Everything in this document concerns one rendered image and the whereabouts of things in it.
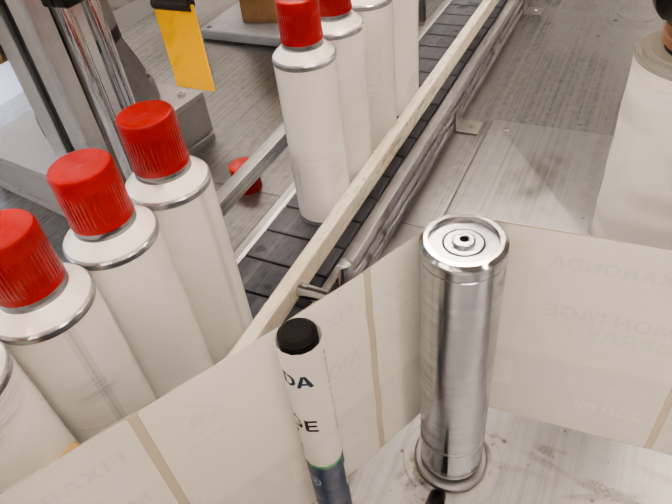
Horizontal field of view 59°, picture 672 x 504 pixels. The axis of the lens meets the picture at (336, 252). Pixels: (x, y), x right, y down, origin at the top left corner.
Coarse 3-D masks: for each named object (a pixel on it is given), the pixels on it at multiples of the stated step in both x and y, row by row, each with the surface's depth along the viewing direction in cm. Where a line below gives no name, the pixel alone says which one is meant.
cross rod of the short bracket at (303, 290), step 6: (300, 282) 47; (300, 288) 46; (306, 288) 46; (312, 288) 46; (318, 288) 46; (324, 288) 46; (300, 294) 46; (306, 294) 46; (312, 294) 46; (318, 294) 45; (324, 294) 45; (312, 300) 46
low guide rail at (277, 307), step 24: (480, 24) 81; (456, 48) 73; (432, 72) 69; (432, 96) 68; (408, 120) 62; (384, 144) 59; (384, 168) 59; (360, 192) 54; (336, 216) 51; (312, 240) 49; (336, 240) 52; (312, 264) 48; (288, 288) 46; (264, 312) 44; (288, 312) 46
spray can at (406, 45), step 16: (400, 0) 60; (416, 0) 61; (400, 16) 61; (416, 16) 62; (400, 32) 62; (416, 32) 63; (400, 48) 63; (416, 48) 64; (400, 64) 64; (416, 64) 66; (400, 80) 66; (416, 80) 67; (400, 96) 67; (400, 112) 68
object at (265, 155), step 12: (276, 132) 54; (264, 144) 52; (276, 144) 52; (252, 156) 51; (264, 156) 51; (276, 156) 53; (240, 168) 50; (252, 168) 50; (264, 168) 51; (228, 180) 49; (240, 180) 49; (252, 180) 50; (216, 192) 48; (228, 192) 48; (240, 192) 49; (228, 204) 48
